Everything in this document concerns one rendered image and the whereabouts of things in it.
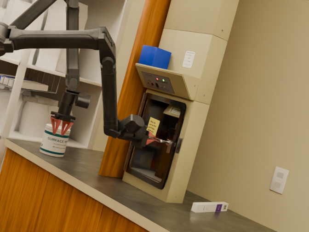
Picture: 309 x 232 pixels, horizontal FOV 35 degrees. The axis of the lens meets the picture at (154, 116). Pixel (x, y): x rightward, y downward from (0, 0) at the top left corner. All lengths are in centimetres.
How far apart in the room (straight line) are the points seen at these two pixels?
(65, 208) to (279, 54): 126
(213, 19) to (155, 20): 35
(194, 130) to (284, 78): 53
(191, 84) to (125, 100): 40
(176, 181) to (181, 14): 78
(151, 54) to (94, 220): 78
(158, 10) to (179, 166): 78
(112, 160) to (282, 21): 108
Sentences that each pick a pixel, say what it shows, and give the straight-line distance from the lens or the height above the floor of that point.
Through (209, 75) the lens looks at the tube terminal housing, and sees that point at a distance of 220.
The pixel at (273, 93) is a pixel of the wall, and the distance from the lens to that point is 245.
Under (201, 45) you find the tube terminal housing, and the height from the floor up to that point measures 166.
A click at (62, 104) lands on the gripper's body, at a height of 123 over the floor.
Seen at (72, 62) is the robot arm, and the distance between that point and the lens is 227.
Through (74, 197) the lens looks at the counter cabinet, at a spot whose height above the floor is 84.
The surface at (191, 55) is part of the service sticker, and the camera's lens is 223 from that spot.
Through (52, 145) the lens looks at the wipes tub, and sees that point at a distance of 258.
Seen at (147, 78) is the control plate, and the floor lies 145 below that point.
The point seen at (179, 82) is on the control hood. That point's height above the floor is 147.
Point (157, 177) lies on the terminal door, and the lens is 221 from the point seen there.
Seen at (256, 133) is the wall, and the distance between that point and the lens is 246.
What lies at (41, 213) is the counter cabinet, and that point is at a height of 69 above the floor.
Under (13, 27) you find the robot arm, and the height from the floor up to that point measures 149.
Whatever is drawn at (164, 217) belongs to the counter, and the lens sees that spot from 195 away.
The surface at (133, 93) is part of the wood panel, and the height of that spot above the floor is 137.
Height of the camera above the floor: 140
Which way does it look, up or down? 3 degrees down
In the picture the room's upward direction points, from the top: 15 degrees clockwise
